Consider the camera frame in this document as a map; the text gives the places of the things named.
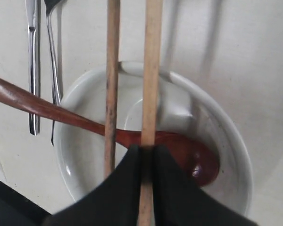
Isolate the silver metal fork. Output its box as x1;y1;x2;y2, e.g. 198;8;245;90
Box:
44;0;67;146

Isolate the white floral ceramic dish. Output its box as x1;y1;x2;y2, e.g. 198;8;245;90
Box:
54;61;253;216

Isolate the wooden chopstick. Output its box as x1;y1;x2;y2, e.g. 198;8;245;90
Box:
137;0;163;226
104;0;120;178

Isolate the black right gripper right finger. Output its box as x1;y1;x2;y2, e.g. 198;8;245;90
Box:
152;146;256;226

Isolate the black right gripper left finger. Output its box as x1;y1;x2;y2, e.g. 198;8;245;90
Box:
43;145;142;226

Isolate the brown wooden spoon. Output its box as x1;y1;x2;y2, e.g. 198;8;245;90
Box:
0;78;220;186

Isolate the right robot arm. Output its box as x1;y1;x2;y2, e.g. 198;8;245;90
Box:
0;145;254;226

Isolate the silver table knife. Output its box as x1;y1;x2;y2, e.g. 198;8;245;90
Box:
25;0;42;136

